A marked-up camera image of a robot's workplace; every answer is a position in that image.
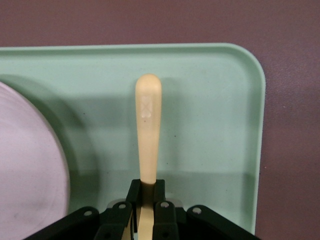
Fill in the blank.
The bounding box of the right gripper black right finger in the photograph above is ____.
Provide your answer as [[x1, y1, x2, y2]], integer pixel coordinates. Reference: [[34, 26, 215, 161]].
[[151, 179, 256, 240]]

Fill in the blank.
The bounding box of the brown table mat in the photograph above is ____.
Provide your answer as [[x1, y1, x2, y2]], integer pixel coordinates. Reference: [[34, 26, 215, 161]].
[[0, 0, 320, 240]]

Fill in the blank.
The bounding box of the light green rectangular tray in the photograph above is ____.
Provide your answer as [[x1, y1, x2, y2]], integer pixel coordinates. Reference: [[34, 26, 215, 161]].
[[0, 42, 266, 239]]

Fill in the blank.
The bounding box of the yellow plastic fork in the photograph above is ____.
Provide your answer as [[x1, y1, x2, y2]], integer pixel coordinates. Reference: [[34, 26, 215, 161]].
[[134, 73, 164, 240]]

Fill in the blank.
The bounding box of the round beige plate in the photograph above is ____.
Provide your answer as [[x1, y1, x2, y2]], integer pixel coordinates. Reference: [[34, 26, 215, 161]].
[[0, 79, 71, 240]]

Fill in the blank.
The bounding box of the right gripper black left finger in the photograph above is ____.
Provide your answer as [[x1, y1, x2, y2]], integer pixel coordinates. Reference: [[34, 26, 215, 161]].
[[27, 179, 145, 240]]

